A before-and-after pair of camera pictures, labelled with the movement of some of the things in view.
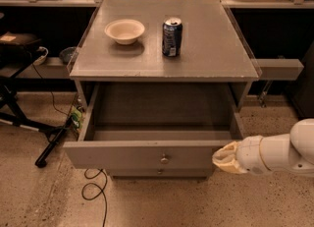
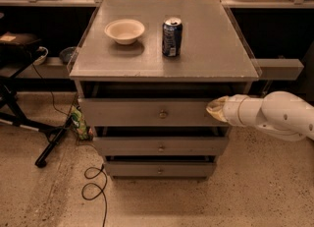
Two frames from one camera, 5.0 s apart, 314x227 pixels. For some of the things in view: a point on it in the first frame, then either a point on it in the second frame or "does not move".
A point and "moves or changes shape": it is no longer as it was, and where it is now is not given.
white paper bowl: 125,31 does not move
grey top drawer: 157,126 moves or changes shape
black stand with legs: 18,51 does not move
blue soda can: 172,37 does not move
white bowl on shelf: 40,59 does not move
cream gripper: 249,155 → 233,110
